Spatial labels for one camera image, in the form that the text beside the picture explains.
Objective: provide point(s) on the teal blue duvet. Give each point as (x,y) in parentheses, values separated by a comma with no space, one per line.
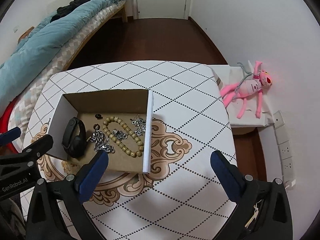
(39,48)

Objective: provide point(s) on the checkered bed sheet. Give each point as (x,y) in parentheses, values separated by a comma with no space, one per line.
(26,101)

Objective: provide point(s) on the brown pillow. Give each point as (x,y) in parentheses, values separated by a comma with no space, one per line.
(25,34)

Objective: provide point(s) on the small silver earring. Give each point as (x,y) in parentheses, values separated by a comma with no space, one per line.
(120,135)

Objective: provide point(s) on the white cardboard box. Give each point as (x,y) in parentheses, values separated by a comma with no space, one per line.
(127,110)

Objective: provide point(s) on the white wall power strip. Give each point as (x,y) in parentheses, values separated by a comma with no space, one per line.
(285,151)

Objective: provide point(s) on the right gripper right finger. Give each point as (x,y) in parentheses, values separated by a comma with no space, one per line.
(262,208)

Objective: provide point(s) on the pink panther plush toy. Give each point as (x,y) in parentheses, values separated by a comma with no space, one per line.
(254,83)

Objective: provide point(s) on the black smart wristband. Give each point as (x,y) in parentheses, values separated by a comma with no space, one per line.
(74,139)

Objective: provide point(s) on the patterned white tablecloth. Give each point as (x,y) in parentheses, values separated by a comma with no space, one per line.
(181,198)

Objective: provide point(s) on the black clothing on bed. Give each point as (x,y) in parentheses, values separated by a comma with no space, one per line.
(64,11)

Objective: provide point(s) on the red blanket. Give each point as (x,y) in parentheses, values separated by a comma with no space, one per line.
(8,148)

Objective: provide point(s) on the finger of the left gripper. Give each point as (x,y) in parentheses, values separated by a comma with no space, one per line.
(38,148)
(10,136)

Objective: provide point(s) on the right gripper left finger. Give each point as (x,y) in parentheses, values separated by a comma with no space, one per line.
(44,220)

